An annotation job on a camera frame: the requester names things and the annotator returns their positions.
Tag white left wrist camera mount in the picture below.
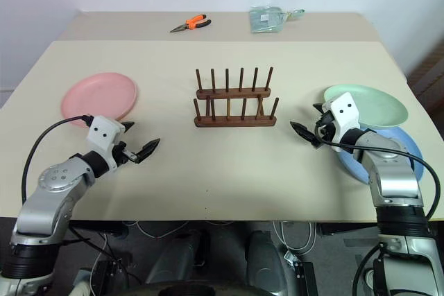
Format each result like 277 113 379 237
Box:
85 115 126 173

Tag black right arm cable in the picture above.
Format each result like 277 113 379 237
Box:
314 123 438 223

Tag white cable loop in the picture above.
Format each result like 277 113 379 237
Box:
272 220 319 252
135 220 190 241

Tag black box under table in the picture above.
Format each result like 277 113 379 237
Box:
92 258 123 296
293 261 319 296

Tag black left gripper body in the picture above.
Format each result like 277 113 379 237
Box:
112 140 140 167

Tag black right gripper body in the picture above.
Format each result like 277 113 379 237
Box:
314 110 340 144

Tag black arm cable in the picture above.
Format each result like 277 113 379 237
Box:
314 123 438 223
21 114 95 207

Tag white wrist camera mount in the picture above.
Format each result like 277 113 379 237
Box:
323 92 362 153
85 115 126 173

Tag blue plate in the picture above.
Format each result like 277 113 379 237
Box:
337 125 425 184

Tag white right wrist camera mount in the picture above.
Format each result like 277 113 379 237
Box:
323 92 362 153

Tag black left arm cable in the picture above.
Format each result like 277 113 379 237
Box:
21 114 95 207

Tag green plate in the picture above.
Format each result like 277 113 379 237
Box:
323 83 409 129

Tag wooden dish rack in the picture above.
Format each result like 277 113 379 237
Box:
192 66 280 129

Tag orange handled pliers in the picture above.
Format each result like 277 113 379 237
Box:
169 14 213 35

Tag clear plastic bag green contents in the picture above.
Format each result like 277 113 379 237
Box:
248 5 307 35

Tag dark rounded grey shape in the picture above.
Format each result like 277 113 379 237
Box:
144 229 210 286
245 229 289 296

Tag pink plate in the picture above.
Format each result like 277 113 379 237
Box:
60 72 140 129

